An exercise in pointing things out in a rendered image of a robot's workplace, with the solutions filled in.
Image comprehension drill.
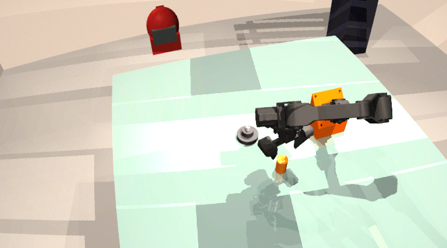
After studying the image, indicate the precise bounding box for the orange knob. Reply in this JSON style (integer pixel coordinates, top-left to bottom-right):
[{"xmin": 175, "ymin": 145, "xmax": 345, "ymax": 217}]
[{"xmin": 275, "ymin": 155, "xmax": 288, "ymax": 174}]

